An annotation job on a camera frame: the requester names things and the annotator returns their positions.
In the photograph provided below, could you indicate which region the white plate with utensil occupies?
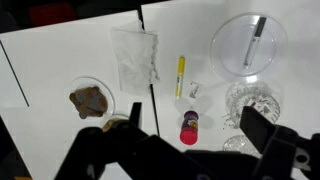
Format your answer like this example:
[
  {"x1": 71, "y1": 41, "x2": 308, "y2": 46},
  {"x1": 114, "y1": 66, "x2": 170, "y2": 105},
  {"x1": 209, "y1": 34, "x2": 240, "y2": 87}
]
[{"x1": 209, "y1": 12, "x2": 290, "y2": 85}]

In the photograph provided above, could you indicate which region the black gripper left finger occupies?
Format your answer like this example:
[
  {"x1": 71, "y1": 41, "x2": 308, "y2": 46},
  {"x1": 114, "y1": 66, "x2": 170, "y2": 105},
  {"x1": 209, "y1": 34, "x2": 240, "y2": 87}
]
[{"x1": 129, "y1": 102, "x2": 143, "y2": 130}]

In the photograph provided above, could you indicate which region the golden bread roll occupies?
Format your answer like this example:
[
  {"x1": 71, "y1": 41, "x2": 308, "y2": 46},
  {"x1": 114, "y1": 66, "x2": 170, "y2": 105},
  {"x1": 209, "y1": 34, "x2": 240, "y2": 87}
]
[{"x1": 102, "y1": 117, "x2": 125, "y2": 133}]

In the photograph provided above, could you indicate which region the dark brown bread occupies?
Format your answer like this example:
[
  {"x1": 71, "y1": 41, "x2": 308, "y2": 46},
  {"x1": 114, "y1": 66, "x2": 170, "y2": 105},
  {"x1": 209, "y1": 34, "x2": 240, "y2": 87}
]
[{"x1": 68, "y1": 85, "x2": 110, "y2": 120}]

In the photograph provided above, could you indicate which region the yellow marker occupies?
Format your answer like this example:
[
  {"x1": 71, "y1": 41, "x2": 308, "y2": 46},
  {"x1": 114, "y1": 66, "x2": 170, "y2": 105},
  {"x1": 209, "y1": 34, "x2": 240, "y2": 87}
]
[{"x1": 175, "y1": 55, "x2": 186, "y2": 101}]

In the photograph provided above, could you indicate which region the cut glass bowl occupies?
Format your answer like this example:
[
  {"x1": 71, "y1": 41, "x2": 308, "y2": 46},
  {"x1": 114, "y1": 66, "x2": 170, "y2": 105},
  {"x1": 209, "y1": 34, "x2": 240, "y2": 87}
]
[{"x1": 224, "y1": 81, "x2": 282, "y2": 130}]

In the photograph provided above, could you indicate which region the clear plastic bag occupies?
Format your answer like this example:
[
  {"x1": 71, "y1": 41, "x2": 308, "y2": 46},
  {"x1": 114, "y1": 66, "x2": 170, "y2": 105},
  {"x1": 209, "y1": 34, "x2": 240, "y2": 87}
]
[{"x1": 109, "y1": 19, "x2": 161, "y2": 96}]

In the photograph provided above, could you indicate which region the small cut glass dish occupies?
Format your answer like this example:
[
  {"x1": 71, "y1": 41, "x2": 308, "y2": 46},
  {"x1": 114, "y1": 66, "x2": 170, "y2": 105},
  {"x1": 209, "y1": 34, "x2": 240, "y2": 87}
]
[{"x1": 222, "y1": 134, "x2": 263, "y2": 160}]

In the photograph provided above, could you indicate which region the black and white marker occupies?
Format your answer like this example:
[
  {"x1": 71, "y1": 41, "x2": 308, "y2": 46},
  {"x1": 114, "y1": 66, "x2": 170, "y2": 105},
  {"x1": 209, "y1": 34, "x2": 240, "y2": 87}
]
[{"x1": 242, "y1": 16, "x2": 268, "y2": 71}]

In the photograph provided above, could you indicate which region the purple bottle with red cap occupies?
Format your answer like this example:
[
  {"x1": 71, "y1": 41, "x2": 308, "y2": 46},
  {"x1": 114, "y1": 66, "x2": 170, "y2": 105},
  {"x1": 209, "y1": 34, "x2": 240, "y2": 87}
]
[{"x1": 179, "y1": 110, "x2": 200, "y2": 146}]

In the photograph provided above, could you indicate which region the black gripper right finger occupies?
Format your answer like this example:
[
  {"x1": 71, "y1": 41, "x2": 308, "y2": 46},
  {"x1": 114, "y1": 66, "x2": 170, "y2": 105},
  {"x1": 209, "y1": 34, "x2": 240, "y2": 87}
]
[{"x1": 239, "y1": 105, "x2": 278, "y2": 155}]

